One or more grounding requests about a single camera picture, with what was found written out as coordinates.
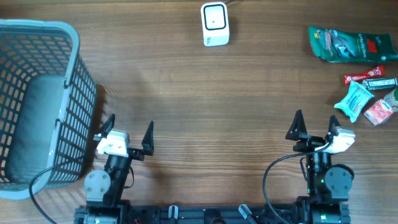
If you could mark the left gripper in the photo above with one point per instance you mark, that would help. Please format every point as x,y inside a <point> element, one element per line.
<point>137,154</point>

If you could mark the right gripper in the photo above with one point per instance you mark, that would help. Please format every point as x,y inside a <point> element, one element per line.
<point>310,142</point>

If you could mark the teal wet wipes pack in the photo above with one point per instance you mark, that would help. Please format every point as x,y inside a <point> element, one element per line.
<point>355,100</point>

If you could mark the small red snack box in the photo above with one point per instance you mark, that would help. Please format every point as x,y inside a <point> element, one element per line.
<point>379,112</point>

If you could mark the green battery pack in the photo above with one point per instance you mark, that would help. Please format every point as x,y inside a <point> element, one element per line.
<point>379,83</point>

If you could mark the green 3M gloves bag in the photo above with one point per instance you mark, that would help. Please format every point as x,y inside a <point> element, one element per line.
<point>347,47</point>

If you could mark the green lid jar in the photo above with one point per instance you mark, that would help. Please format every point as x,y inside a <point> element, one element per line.
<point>391,99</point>

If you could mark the red coffee stick sachet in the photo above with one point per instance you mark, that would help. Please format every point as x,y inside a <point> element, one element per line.
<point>374,73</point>

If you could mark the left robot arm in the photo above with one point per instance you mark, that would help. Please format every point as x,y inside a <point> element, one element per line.
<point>104,188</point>

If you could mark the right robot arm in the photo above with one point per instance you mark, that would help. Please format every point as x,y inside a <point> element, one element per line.
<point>328,184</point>

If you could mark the white barcode scanner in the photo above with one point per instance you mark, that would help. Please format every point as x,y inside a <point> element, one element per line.
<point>215,24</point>

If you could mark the grey plastic mesh basket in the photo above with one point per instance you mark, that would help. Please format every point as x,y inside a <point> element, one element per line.
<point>48,100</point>

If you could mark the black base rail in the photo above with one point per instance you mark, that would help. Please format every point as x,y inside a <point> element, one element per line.
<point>242,214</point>

